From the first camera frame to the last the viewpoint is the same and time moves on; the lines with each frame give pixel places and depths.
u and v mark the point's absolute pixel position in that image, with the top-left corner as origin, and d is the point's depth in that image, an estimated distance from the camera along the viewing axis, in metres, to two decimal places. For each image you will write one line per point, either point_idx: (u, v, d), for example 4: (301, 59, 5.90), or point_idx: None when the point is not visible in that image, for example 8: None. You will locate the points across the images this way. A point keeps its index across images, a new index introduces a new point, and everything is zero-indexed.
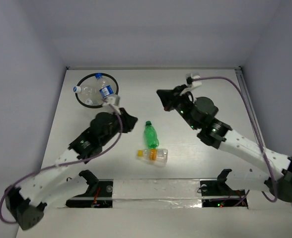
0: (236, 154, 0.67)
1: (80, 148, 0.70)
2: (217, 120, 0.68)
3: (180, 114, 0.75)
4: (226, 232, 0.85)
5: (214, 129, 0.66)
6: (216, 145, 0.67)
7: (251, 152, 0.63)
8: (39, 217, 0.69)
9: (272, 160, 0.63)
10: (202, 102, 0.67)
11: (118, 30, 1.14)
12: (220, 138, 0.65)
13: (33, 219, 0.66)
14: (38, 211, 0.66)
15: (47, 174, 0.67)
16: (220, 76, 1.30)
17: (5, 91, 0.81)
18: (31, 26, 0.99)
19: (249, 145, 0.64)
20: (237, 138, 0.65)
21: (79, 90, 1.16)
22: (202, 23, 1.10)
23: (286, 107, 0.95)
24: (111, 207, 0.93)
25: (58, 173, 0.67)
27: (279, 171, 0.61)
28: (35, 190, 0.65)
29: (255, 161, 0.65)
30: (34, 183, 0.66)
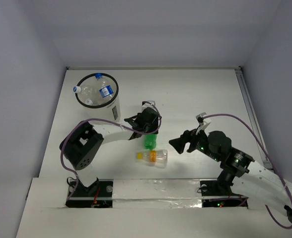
0: (259, 185, 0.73)
1: (131, 123, 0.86)
2: (238, 150, 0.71)
3: (201, 150, 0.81)
4: (227, 231, 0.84)
5: (237, 160, 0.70)
6: (239, 174, 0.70)
7: (273, 184, 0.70)
8: (87, 163, 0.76)
9: None
10: (216, 136, 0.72)
11: (118, 29, 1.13)
12: (244, 168, 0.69)
13: (85, 161, 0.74)
14: (93, 155, 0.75)
15: (112, 127, 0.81)
16: (219, 76, 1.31)
17: (4, 89, 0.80)
18: (30, 24, 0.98)
19: (271, 178, 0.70)
20: (259, 170, 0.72)
21: (79, 90, 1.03)
22: (202, 23, 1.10)
23: (286, 106, 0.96)
24: (111, 207, 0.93)
25: (120, 130, 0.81)
27: None
28: (104, 131, 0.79)
29: (276, 193, 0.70)
30: (104, 127, 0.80)
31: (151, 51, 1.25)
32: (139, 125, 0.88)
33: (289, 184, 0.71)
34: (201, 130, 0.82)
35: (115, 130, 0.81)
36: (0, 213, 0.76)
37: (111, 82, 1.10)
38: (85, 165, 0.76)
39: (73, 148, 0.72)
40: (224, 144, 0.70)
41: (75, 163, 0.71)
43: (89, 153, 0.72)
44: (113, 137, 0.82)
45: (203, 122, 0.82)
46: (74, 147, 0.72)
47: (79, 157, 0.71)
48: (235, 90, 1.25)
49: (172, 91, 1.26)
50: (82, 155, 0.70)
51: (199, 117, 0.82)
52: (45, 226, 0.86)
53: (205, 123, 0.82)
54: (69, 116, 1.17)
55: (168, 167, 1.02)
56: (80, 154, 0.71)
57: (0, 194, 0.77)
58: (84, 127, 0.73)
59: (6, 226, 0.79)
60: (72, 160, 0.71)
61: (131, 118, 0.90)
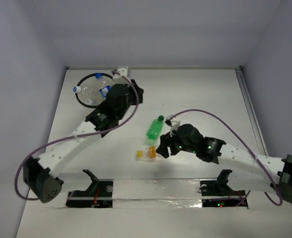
0: (236, 166, 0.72)
1: (97, 120, 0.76)
2: (211, 139, 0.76)
3: (179, 148, 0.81)
4: (227, 231, 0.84)
5: (210, 146, 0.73)
6: (215, 160, 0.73)
7: (245, 160, 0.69)
8: (56, 192, 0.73)
9: (267, 165, 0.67)
10: (183, 129, 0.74)
11: (118, 29, 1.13)
12: (216, 153, 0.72)
13: (50, 193, 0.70)
14: (57, 185, 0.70)
15: (66, 145, 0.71)
16: (220, 76, 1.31)
17: (4, 89, 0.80)
18: (30, 24, 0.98)
19: (243, 155, 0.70)
20: (231, 150, 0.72)
21: (79, 90, 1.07)
22: (202, 23, 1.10)
23: (286, 105, 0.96)
24: (111, 207, 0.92)
25: (77, 144, 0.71)
27: (275, 175, 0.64)
28: (54, 160, 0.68)
29: (253, 169, 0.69)
30: (53, 154, 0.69)
31: (151, 51, 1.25)
32: (109, 115, 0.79)
33: (262, 156, 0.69)
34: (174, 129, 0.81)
35: (70, 148, 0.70)
36: None
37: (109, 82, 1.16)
38: (55, 194, 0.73)
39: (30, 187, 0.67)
40: (191, 134, 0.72)
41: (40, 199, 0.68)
43: (45, 191, 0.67)
44: (73, 154, 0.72)
45: (172, 123, 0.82)
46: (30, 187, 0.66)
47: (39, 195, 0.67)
48: (236, 90, 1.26)
49: (172, 91, 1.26)
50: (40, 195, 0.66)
51: (168, 121, 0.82)
52: (45, 226, 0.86)
53: (173, 124, 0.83)
54: (69, 116, 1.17)
55: (168, 166, 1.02)
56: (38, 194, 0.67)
57: (0, 195, 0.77)
58: (30, 163, 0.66)
59: (6, 226, 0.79)
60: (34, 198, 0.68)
61: (97, 110, 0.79)
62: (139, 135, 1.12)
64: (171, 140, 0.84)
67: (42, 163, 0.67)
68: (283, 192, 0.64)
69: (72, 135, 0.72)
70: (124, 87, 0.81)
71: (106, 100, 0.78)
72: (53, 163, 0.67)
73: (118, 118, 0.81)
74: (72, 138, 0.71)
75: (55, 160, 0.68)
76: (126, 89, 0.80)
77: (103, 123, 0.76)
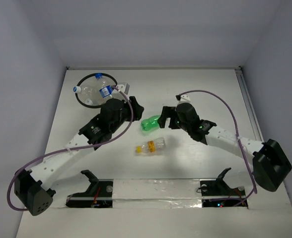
0: (221, 146, 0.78)
1: (90, 133, 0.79)
2: (205, 120, 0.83)
3: (177, 124, 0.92)
4: (227, 231, 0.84)
5: (201, 126, 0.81)
6: (204, 140, 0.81)
7: (228, 140, 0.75)
8: (47, 204, 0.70)
9: (247, 145, 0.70)
10: (182, 106, 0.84)
11: (118, 29, 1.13)
12: (205, 132, 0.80)
13: (40, 205, 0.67)
14: (47, 197, 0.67)
15: (58, 158, 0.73)
16: (220, 76, 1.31)
17: (5, 89, 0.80)
18: (30, 24, 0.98)
19: (228, 135, 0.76)
20: (219, 131, 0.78)
21: (79, 90, 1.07)
22: (202, 23, 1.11)
23: (286, 105, 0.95)
24: (111, 207, 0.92)
25: (69, 156, 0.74)
27: (251, 153, 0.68)
28: (46, 173, 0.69)
29: (234, 149, 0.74)
30: (45, 167, 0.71)
31: (151, 51, 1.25)
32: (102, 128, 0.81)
33: (245, 139, 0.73)
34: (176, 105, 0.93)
35: (63, 159, 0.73)
36: None
37: (110, 82, 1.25)
38: (46, 206, 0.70)
39: (21, 199, 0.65)
40: (187, 111, 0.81)
41: (30, 212, 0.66)
43: (36, 202, 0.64)
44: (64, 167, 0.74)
45: (182, 98, 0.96)
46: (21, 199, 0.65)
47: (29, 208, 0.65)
48: (236, 90, 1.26)
49: (172, 91, 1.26)
50: (32, 207, 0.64)
51: (179, 96, 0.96)
52: (45, 226, 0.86)
53: (183, 99, 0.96)
54: (69, 116, 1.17)
55: (168, 166, 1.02)
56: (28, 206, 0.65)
57: (1, 195, 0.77)
58: (22, 176, 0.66)
59: (6, 227, 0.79)
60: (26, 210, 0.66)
61: (91, 123, 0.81)
62: (139, 135, 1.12)
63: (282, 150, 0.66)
64: (174, 114, 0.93)
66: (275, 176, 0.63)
67: (34, 176, 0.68)
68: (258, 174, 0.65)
69: (65, 148, 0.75)
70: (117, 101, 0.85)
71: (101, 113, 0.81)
72: (45, 176, 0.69)
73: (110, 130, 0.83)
74: (65, 150, 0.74)
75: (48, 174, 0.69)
76: (120, 103, 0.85)
77: (97, 136, 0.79)
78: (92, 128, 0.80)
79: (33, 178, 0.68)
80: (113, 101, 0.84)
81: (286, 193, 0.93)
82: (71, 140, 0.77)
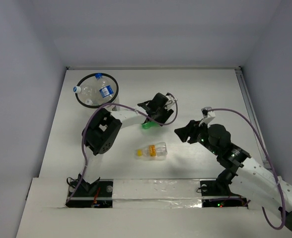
0: (253, 181, 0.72)
1: (144, 108, 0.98)
2: (236, 147, 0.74)
3: (200, 142, 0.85)
4: (226, 231, 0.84)
5: (233, 154, 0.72)
6: (233, 169, 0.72)
7: (265, 181, 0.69)
8: (106, 148, 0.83)
9: (286, 192, 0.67)
10: (216, 128, 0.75)
11: (118, 29, 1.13)
12: (239, 162, 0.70)
13: (107, 145, 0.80)
14: (113, 139, 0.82)
15: (128, 112, 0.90)
16: (219, 76, 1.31)
17: (5, 90, 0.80)
18: (30, 24, 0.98)
19: (266, 175, 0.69)
20: (254, 166, 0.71)
21: (79, 90, 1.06)
22: (202, 23, 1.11)
23: (286, 105, 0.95)
24: (111, 207, 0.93)
25: (135, 115, 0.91)
27: (291, 204, 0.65)
28: (121, 117, 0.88)
29: (268, 190, 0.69)
30: (120, 113, 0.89)
31: (151, 51, 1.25)
32: (150, 109, 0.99)
33: (283, 183, 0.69)
34: (204, 122, 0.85)
35: (131, 115, 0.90)
36: (0, 214, 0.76)
37: (110, 82, 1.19)
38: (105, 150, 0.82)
39: (95, 133, 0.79)
40: (223, 137, 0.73)
41: (100, 145, 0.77)
43: (111, 136, 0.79)
44: (129, 121, 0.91)
45: (208, 114, 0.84)
46: (95, 133, 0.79)
47: (104, 140, 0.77)
48: (236, 90, 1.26)
49: (172, 91, 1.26)
50: (108, 138, 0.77)
51: (205, 110, 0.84)
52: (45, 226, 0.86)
53: (209, 116, 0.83)
54: (69, 116, 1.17)
55: (169, 166, 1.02)
56: (104, 138, 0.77)
57: (1, 195, 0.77)
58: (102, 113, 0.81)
59: (6, 226, 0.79)
60: (94, 144, 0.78)
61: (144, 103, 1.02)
62: (139, 135, 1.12)
63: None
64: (198, 130, 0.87)
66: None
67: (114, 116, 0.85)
68: (290, 221, 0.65)
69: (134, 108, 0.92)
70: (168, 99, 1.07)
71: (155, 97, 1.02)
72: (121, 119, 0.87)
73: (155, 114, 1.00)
74: (133, 110, 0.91)
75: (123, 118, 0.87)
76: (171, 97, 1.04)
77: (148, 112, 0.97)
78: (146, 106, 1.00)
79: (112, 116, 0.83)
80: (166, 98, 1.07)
81: None
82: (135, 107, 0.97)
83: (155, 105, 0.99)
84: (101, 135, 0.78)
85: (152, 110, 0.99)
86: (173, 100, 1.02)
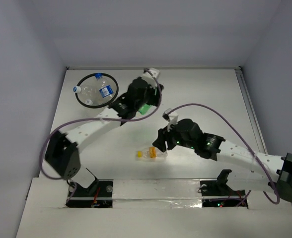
0: (235, 163, 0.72)
1: (118, 108, 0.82)
2: (211, 136, 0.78)
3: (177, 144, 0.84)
4: (226, 231, 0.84)
5: (209, 143, 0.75)
6: (213, 156, 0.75)
7: (244, 158, 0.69)
8: (74, 170, 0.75)
9: (266, 163, 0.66)
10: (182, 124, 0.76)
11: (118, 29, 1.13)
12: (214, 148, 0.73)
13: (71, 169, 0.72)
14: (77, 160, 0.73)
15: (91, 125, 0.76)
16: (219, 76, 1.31)
17: (5, 90, 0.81)
18: (30, 24, 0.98)
19: (242, 152, 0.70)
20: (230, 148, 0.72)
21: (79, 90, 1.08)
22: (202, 23, 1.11)
23: (286, 105, 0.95)
24: (111, 207, 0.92)
25: (102, 126, 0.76)
27: (274, 172, 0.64)
28: (80, 136, 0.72)
29: (251, 166, 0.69)
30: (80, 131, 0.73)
31: (151, 51, 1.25)
32: (128, 105, 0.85)
33: (262, 154, 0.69)
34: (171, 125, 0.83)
35: (95, 128, 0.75)
36: None
37: (110, 82, 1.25)
38: (72, 173, 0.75)
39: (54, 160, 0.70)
40: (191, 129, 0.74)
41: (62, 174, 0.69)
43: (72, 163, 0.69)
44: (96, 135, 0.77)
45: (170, 117, 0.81)
46: (54, 161, 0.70)
47: (62, 168, 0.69)
48: (236, 90, 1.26)
49: (172, 91, 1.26)
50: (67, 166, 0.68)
51: (165, 115, 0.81)
52: (44, 225, 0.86)
53: (172, 117, 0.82)
54: (69, 116, 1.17)
55: (169, 166, 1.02)
56: (62, 167, 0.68)
57: (1, 195, 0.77)
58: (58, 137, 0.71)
59: (6, 226, 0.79)
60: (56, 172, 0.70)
61: (118, 100, 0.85)
62: (139, 135, 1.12)
63: None
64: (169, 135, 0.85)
66: None
67: (70, 138, 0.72)
68: (281, 190, 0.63)
69: (98, 117, 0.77)
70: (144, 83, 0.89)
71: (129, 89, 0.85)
72: (80, 139, 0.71)
73: (136, 108, 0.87)
74: (97, 119, 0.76)
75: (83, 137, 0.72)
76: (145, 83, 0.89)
77: (125, 113, 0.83)
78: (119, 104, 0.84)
79: (69, 140, 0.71)
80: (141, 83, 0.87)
81: None
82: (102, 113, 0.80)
83: (133, 99, 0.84)
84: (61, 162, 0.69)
85: (128, 109, 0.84)
86: (152, 78, 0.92)
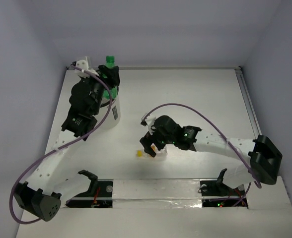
0: (212, 150, 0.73)
1: (73, 126, 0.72)
2: (189, 127, 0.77)
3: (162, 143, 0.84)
4: (226, 231, 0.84)
5: (186, 134, 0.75)
6: (192, 147, 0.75)
7: (218, 145, 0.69)
8: (58, 204, 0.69)
9: (240, 147, 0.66)
10: (158, 122, 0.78)
11: (118, 29, 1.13)
12: (191, 139, 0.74)
13: (51, 209, 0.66)
14: (53, 199, 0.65)
15: (50, 161, 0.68)
16: (219, 76, 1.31)
17: (5, 89, 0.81)
18: (30, 24, 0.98)
19: (216, 139, 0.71)
20: (206, 136, 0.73)
21: None
22: (202, 23, 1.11)
23: (286, 105, 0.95)
24: (111, 207, 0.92)
25: (60, 157, 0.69)
27: (246, 154, 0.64)
28: (43, 180, 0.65)
29: (226, 153, 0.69)
30: (40, 173, 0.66)
31: (151, 51, 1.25)
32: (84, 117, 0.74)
33: (235, 139, 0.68)
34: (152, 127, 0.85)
35: (56, 161, 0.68)
36: None
37: None
38: (56, 209, 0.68)
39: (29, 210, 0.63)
40: (165, 123, 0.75)
41: (43, 218, 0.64)
43: (44, 209, 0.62)
44: (60, 167, 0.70)
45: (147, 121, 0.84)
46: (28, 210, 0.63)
47: (41, 215, 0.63)
48: (236, 90, 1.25)
49: (172, 91, 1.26)
50: (42, 213, 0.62)
51: (144, 121, 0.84)
52: (44, 226, 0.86)
53: (149, 120, 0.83)
54: None
55: (168, 167, 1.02)
56: (39, 214, 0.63)
57: (1, 194, 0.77)
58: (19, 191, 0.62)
59: (5, 227, 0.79)
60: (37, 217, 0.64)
61: (70, 115, 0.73)
62: (139, 135, 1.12)
63: (272, 143, 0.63)
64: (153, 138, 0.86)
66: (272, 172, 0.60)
67: (32, 187, 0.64)
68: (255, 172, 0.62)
69: (54, 148, 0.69)
70: (87, 86, 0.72)
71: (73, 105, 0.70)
72: (42, 183, 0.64)
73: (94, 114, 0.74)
74: (54, 152, 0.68)
75: (45, 179, 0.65)
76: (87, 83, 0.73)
77: (82, 127, 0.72)
78: (74, 120, 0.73)
79: (32, 189, 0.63)
80: (83, 89, 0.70)
81: (287, 193, 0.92)
82: (57, 139, 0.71)
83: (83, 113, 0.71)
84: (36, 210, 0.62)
85: (84, 121, 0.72)
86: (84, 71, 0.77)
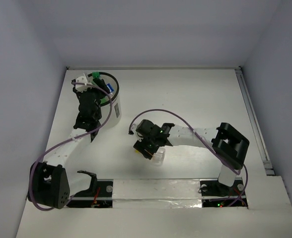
0: (184, 143, 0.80)
1: (83, 127, 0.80)
2: (165, 126, 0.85)
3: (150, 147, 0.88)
4: (226, 231, 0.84)
5: (162, 131, 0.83)
6: (169, 143, 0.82)
7: (186, 136, 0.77)
8: (67, 195, 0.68)
9: (205, 135, 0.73)
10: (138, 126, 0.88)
11: (118, 29, 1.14)
12: (165, 134, 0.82)
13: (63, 195, 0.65)
14: (67, 185, 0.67)
15: (66, 147, 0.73)
16: (219, 76, 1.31)
17: (5, 89, 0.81)
18: (30, 24, 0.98)
19: (185, 131, 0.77)
20: (178, 130, 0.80)
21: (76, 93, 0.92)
22: (201, 24, 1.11)
23: (286, 105, 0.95)
24: (111, 207, 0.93)
25: (76, 144, 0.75)
27: (210, 142, 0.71)
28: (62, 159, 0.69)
29: (195, 142, 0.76)
30: (58, 154, 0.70)
31: (151, 51, 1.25)
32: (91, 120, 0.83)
33: (201, 129, 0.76)
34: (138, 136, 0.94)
35: (73, 147, 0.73)
36: None
37: (111, 81, 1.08)
38: (66, 199, 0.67)
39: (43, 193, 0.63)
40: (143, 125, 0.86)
41: (55, 204, 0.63)
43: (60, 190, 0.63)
44: (74, 154, 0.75)
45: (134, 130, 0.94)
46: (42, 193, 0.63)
47: (55, 197, 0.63)
48: (236, 91, 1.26)
49: (172, 91, 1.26)
50: (58, 191, 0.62)
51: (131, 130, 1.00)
52: (44, 226, 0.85)
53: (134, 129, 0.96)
54: (69, 116, 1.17)
55: (168, 167, 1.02)
56: (54, 195, 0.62)
57: (1, 194, 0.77)
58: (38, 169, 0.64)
59: (6, 226, 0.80)
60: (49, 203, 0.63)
61: (79, 120, 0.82)
62: None
63: (234, 130, 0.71)
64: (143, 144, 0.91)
66: (235, 155, 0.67)
67: (51, 164, 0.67)
68: (222, 157, 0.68)
69: (70, 137, 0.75)
70: (89, 95, 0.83)
71: (81, 112, 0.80)
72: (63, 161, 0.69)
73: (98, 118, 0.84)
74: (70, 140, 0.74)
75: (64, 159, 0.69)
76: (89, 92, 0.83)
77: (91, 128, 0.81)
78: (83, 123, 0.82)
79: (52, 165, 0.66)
80: (87, 98, 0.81)
81: (287, 193, 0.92)
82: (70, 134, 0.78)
83: (91, 116, 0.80)
84: (51, 192, 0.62)
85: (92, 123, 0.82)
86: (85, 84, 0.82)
